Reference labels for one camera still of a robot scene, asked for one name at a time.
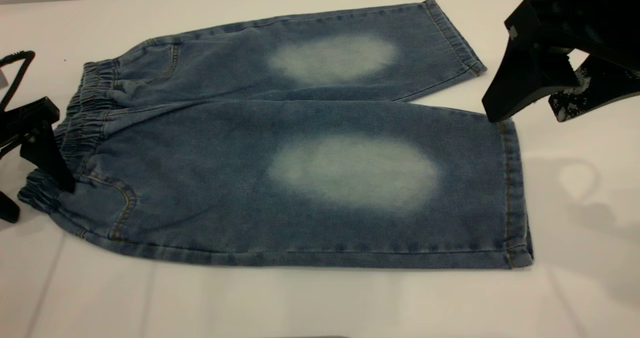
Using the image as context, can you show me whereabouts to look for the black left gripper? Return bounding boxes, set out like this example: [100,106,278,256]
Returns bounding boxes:
[0,96,77,224]

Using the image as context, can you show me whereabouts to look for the blue denim pants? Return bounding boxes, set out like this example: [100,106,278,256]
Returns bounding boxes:
[17,0,535,270]

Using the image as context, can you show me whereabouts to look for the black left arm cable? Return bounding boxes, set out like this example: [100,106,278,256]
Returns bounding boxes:
[0,50,36,111]

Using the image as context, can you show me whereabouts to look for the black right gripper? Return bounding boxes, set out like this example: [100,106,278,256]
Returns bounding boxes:
[482,0,640,124]

